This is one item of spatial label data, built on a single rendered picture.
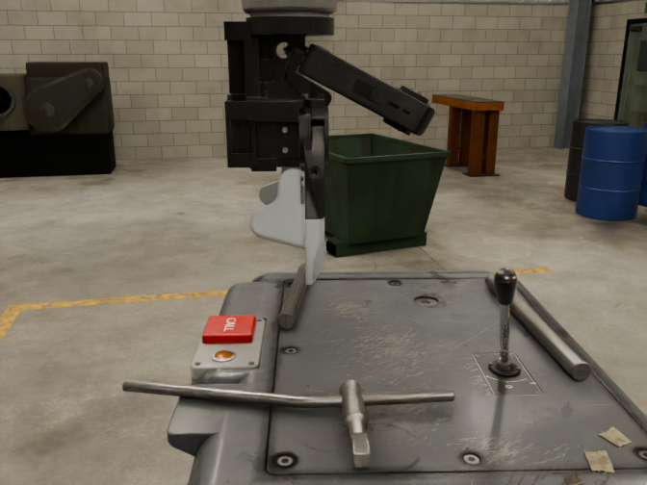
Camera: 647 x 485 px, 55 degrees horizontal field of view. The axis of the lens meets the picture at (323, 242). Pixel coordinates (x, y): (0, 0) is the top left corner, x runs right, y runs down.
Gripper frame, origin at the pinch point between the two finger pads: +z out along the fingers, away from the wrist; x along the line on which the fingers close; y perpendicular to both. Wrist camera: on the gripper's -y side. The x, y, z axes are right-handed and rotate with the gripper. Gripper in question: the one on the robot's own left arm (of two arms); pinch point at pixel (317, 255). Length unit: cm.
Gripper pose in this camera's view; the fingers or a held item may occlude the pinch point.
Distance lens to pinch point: 55.0
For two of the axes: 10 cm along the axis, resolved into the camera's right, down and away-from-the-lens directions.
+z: 0.0, 9.6, 2.9
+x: 0.3, 2.9, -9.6
